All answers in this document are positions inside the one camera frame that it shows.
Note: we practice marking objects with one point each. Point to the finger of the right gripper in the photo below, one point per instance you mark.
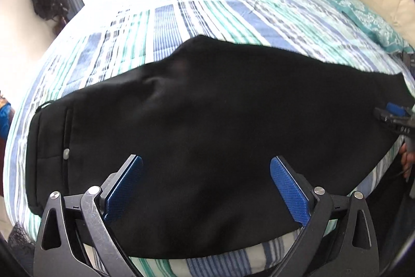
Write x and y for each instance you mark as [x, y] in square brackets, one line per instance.
[408, 60]
[395, 117]

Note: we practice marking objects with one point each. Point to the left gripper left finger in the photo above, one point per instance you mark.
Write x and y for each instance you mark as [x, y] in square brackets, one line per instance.
[59, 250]

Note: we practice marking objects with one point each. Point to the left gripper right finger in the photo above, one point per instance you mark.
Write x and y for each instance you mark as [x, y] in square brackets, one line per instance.
[354, 251]

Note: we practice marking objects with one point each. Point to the black pants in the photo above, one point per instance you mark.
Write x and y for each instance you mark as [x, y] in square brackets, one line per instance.
[206, 122]

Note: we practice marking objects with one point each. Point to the person's right hand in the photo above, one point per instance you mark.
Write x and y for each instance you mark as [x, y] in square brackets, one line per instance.
[407, 160]

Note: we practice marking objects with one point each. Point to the teal patterned pillow near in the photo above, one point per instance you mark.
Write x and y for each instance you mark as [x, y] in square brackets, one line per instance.
[373, 25]

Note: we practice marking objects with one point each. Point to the colourful clothes stack left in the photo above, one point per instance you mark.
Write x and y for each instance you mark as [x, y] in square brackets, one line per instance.
[6, 117]

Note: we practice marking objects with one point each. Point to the striped blue green bedsheet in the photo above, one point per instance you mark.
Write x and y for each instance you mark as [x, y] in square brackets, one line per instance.
[112, 37]

